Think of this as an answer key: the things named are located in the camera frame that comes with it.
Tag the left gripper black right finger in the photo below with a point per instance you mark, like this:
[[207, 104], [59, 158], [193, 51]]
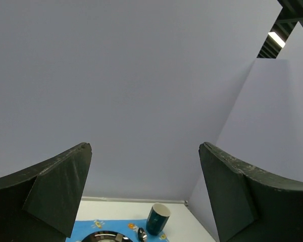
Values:
[[249, 203]]

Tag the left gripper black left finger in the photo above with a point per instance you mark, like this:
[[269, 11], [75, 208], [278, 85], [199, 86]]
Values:
[[40, 203]]

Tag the black rimmed dinner plate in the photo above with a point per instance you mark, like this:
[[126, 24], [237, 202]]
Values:
[[106, 235]]

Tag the dark green mug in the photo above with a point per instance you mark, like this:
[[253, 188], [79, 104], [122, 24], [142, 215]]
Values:
[[157, 218]]

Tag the blue space-print cloth napkin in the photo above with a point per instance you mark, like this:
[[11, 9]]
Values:
[[128, 228]]

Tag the metal spoon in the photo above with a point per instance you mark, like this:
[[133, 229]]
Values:
[[142, 236]]

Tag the ceiling light fixture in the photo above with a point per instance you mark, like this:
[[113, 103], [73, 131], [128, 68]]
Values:
[[277, 39]]

